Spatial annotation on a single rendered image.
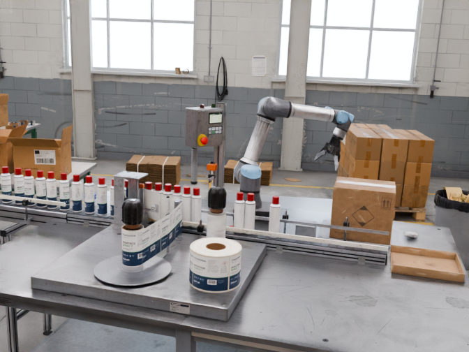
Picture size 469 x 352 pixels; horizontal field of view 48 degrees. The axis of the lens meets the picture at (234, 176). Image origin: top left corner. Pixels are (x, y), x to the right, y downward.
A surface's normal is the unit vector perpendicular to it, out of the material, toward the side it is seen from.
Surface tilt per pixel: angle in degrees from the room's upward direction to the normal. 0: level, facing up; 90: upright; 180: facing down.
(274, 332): 0
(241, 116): 90
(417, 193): 88
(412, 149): 90
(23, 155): 91
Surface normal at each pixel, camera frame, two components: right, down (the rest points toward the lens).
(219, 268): 0.22, 0.24
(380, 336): 0.04, -0.97
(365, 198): -0.26, 0.22
